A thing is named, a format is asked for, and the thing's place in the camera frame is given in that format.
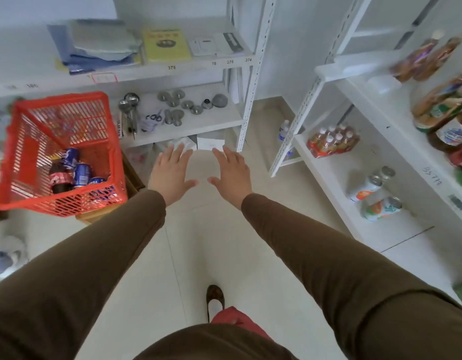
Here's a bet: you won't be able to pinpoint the person's right hand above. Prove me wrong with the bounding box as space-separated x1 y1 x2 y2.
207 145 254 211

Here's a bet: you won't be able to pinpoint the person's left hand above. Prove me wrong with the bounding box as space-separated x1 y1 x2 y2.
147 142 200 207

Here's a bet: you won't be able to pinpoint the red plastic shopping basket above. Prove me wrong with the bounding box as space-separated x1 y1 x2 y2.
0 90 128 218

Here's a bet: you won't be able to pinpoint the person's left forearm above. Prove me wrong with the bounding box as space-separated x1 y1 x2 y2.
0 189 167 360

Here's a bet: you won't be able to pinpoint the person's right forearm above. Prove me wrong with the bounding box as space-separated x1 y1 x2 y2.
240 192 462 360

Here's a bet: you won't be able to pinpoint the person's right shoe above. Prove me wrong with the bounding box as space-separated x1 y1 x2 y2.
205 283 225 324

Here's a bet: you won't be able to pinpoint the person's shoe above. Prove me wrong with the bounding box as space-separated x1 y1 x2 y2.
0 235 30 280
205 283 225 324

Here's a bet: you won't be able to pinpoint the person's right leg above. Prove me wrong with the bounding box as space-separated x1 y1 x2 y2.
209 305 275 343

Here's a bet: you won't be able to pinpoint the person's brown sweater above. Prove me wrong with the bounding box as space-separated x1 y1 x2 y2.
133 322 300 360

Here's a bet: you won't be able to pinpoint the blue Pepsi cans group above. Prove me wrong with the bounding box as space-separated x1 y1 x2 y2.
75 145 146 226

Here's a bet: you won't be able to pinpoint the clear packet of white papers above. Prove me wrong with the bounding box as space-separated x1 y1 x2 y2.
152 136 198 153

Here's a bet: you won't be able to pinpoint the white flat box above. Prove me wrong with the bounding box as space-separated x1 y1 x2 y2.
196 133 227 151

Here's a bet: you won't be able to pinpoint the packaged scissors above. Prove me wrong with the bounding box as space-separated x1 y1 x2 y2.
139 108 164 133

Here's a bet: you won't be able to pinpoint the cluster of round metal lids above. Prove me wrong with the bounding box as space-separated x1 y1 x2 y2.
157 88 205 127

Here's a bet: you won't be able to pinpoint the white numbered storage rack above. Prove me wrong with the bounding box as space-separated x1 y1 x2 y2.
0 0 279 154

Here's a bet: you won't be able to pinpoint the metal ladle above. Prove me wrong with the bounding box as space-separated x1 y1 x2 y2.
124 92 141 136
118 99 136 141

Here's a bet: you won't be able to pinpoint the pack of small orange bottles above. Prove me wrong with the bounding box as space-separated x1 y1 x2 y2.
307 122 361 159

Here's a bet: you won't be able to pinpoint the yellow booklet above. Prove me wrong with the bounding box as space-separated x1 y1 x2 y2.
142 27 192 64

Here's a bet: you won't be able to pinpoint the white leaflet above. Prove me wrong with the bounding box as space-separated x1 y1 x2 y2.
187 30 247 59

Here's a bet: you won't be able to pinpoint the stack of blue folders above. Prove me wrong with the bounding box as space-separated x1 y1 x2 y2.
47 20 141 75

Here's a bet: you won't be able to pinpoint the pale grey paper sheets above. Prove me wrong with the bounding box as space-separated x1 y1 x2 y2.
67 19 141 57

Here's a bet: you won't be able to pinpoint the reddish brown bottle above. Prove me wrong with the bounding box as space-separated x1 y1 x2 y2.
390 29 444 84
414 36 462 82

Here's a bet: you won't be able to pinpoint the green label tea bottle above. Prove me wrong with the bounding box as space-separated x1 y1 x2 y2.
414 84 462 134
411 65 462 119

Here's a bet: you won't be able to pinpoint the amber bottle blue neck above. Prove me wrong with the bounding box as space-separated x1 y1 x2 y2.
428 108 462 154

